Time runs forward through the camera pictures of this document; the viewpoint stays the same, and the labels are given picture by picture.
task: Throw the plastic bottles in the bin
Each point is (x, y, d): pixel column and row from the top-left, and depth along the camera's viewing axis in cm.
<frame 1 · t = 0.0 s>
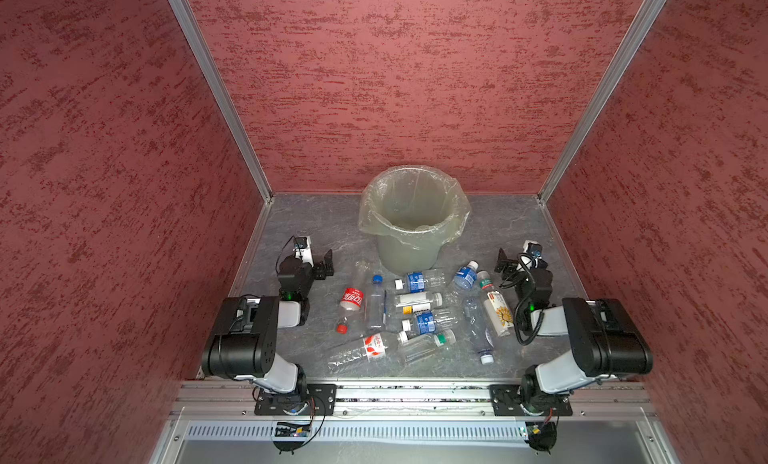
left hand: (318, 255, 94), fingers open
right hand: (513, 254, 92), fingers open
grey mesh waste bin: (398, 260, 96), point 7 cm above the table
red label cola bottle: (354, 278, 97), point 2 cm above the table
blue cap clear bottle: (377, 303, 90), point 4 cm above the table
blue label bottle near bin: (419, 282, 91), point 6 cm above the table
blue label bottle white cap: (464, 282, 94), point 4 cm above the table
sunflower label bottle: (497, 308, 87), point 6 cm above the table
white yellow label bottle: (418, 301, 89), point 5 cm above the table
blue label Pocari bottle: (426, 321, 83), point 7 cm above the table
green cap clear bottle: (416, 348, 84), on the table
red white label water bottle: (373, 347, 79), point 6 cm above the table
tall clear bottle white cap: (477, 325, 88), on the table

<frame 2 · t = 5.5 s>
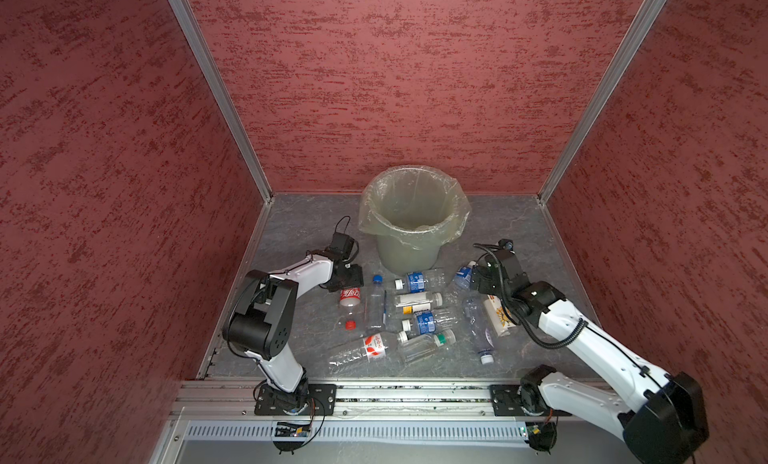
left hand: (353, 286, 94), fingers open
right hand: (485, 280, 83), fingers open
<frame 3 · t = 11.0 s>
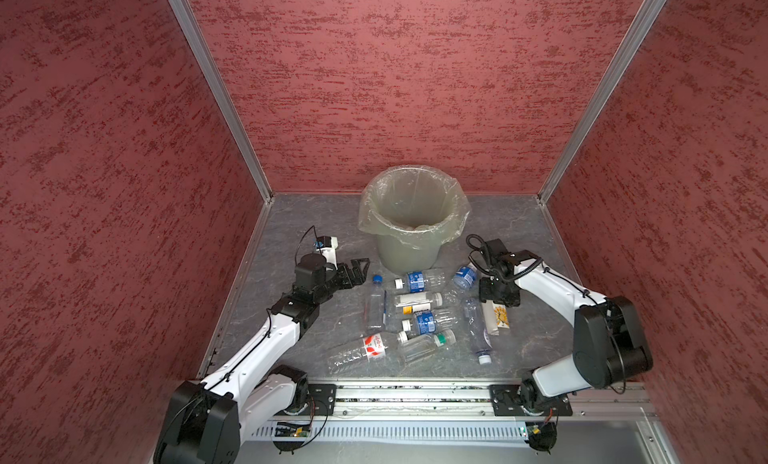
left hand: (358, 268, 83), fingers open
right hand: (492, 304, 87), fingers open
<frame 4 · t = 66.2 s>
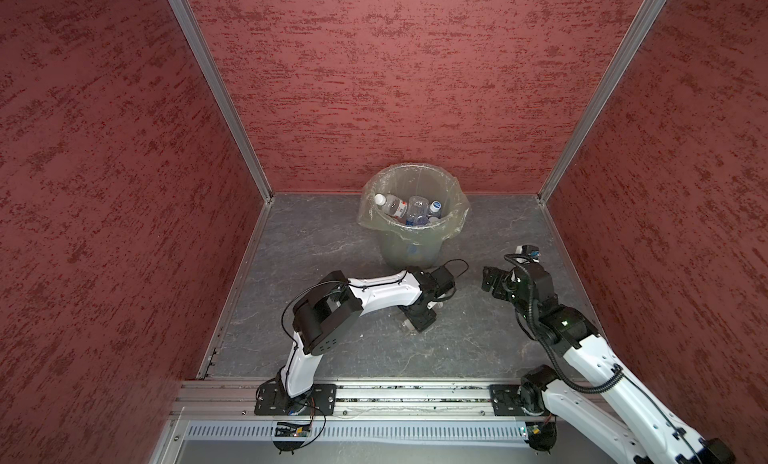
left hand: (412, 319, 87), fingers open
right hand: (496, 278, 79), fingers open
blue label bottle white cap: (435, 209, 96), point 18 cm above the table
blue label Pocari bottle: (418, 208, 92), point 21 cm above the table
red white label water bottle: (392, 205, 97), point 18 cm above the table
